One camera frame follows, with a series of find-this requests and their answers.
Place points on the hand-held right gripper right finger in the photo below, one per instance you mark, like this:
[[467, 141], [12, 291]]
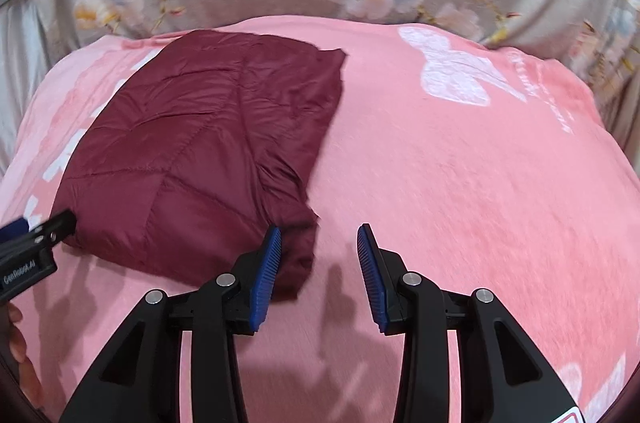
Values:
[[371, 275]]

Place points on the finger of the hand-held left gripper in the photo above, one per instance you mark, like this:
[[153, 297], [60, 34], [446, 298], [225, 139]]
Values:
[[55, 227]]

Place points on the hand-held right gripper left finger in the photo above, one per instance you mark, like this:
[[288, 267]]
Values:
[[265, 275]]

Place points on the maroon quilted down jacket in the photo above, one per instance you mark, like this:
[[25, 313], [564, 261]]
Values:
[[200, 143]]

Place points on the person's left hand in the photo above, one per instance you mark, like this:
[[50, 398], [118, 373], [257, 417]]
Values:
[[15, 343]]

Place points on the pink fleece blanket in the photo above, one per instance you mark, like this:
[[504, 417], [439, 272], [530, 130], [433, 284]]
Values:
[[450, 183]]

